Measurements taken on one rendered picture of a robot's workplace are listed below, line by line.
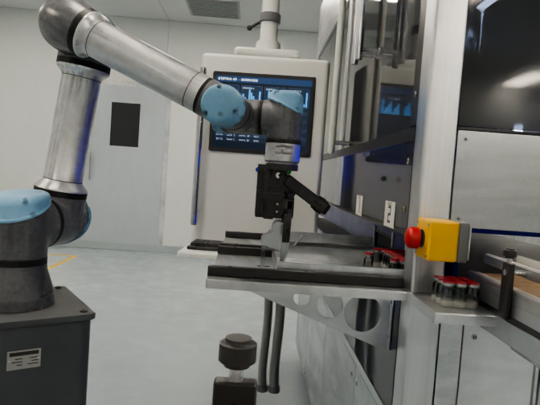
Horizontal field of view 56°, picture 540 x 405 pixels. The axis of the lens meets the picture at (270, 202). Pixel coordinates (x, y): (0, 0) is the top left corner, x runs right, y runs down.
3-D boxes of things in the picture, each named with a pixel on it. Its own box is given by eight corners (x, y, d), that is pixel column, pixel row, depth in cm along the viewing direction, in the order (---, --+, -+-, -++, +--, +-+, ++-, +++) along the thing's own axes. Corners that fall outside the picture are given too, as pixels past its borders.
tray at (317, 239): (371, 247, 165) (372, 236, 165) (394, 260, 139) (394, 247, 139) (267, 240, 164) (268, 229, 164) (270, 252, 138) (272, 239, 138)
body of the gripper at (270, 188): (254, 217, 113) (258, 162, 113) (292, 219, 113) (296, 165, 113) (254, 219, 105) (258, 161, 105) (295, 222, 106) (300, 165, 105)
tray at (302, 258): (402, 266, 131) (403, 252, 131) (439, 288, 105) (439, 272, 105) (272, 257, 130) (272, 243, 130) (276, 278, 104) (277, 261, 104)
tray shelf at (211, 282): (367, 251, 170) (368, 245, 170) (447, 303, 100) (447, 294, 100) (225, 241, 169) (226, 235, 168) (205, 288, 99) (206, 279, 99)
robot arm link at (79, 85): (6, 243, 111) (50, -8, 107) (45, 235, 125) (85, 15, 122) (56, 255, 109) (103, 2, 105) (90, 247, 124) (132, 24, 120)
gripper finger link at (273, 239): (259, 260, 110) (262, 218, 109) (286, 263, 110) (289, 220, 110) (259, 263, 107) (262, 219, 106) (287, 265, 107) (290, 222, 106)
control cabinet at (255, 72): (313, 246, 217) (328, 61, 213) (316, 253, 198) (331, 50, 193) (197, 237, 219) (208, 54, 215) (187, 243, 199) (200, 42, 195)
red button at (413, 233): (421, 247, 95) (423, 226, 94) (428, 251, 91) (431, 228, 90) (401, 246, 94) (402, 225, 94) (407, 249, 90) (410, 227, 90)
